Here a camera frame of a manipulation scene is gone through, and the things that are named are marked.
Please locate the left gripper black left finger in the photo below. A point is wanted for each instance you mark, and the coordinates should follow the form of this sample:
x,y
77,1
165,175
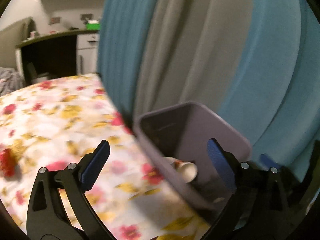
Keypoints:
x,y
47,217

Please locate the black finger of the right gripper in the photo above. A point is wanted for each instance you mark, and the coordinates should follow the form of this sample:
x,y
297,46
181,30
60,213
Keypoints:
x,y
268,163

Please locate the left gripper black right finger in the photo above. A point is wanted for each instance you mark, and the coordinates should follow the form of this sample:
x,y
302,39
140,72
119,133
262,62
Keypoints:
x,y
257,209

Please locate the white grid paper cup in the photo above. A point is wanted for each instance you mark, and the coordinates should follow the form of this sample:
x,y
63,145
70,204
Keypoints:
x,y
188,171

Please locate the orange printed paper cup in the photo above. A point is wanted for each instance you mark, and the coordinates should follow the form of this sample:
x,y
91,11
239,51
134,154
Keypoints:
x,y
175,163

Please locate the grey plastic trash bin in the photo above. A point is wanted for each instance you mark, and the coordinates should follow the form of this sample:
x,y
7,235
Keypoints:
x,y
182,131

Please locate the crumpled red snack wrapper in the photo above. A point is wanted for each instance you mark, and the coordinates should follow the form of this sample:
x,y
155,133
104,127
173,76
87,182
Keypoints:
x,y
8,163

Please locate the floral tablecloth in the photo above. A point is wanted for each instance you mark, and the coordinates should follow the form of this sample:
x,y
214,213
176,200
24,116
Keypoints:
x,y
57,122

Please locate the blue and grey curtain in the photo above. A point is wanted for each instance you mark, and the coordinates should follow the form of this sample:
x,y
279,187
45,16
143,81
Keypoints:
x,y
254,62

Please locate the grey striped bed quilt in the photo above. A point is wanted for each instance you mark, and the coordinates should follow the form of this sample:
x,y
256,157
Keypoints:
x,y
10,81

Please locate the dark desk with drawers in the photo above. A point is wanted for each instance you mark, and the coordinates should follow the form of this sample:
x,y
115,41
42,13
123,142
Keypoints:
x,y
63,54

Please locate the grey padded headboard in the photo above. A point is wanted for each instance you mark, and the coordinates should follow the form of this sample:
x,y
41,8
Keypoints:
x,y
12,36

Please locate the green box on desk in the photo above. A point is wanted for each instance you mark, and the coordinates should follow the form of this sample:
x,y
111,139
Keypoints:
x,y
93,25

